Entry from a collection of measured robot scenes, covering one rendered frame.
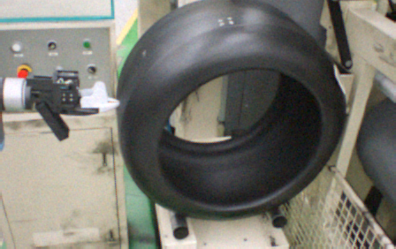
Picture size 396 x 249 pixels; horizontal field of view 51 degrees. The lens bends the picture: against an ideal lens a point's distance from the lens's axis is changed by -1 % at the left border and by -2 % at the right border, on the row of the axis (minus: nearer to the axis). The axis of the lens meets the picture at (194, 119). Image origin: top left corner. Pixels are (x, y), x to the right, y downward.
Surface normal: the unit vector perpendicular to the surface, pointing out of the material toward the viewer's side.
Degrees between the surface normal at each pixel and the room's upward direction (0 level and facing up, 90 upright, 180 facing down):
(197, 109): 90
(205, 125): 90
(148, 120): 86
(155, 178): 94
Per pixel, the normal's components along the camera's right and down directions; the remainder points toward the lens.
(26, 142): 0.18, 0.52
